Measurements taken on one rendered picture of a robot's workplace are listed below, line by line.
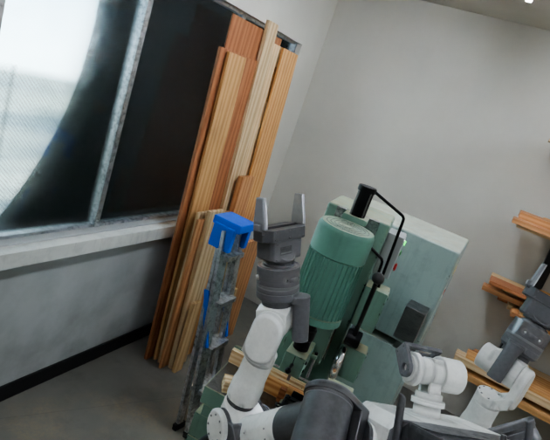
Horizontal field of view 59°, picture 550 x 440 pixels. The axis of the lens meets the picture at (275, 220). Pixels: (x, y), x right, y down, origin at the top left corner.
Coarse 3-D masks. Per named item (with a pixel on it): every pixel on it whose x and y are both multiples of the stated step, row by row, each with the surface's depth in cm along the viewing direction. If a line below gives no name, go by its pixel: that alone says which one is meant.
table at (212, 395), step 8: (224, 368) 162; (232, 368) 163; (216, 376) 156; (208, 384) 151; (216, 384) 152; (208, 392) 150; (216, 392) 149; (264, 392) 156; (200, 400) 151; (208, 400) 150; (216, 400) 149; (264, 400) 153; (272, 400) 154; (272, 408) 150
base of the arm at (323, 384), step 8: (312, 384) 86; (320, 384) 85; (328, 384) 84; (336, 384) 84; (304, 392) 89; (336, 392) 84; (344, 392) 84; (352, 400) 85; (360, 408) 86; (352, 416) 86; (360, 416) 85; (352, 424) 85; (360, 424) 84; (352, 432) 84; (360, 432) 84
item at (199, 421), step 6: (342, 384) 196; (198, 408) 155; (198, 414) 152; (192, 420) 153; (198, 420) 153; (204, 420) 152; (192, 426) 154; (198, 426) 153; (204, 426) 152; (192, 432) 154; (198, 432) 153; (204, 432) 152; (198, 438) 154
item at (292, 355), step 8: (312, 344) 161; (288, 352) 152; (296, 352) 153; (312, 352) 161; (288, 360) 152; (296, 360) 151; (304, 360) 150; (280, 368) 153; (296, 368) 152; (304, 368) 157; (296, 376) 152
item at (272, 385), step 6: (270, 378) 156; (276, 378) 156; (270, 384) 156; (276, 384) 155; (282, 384) 154; (288, 384) 155; (264, 390) 157; (270, 390) 156; (276, 390) 156; (276, 396) 156
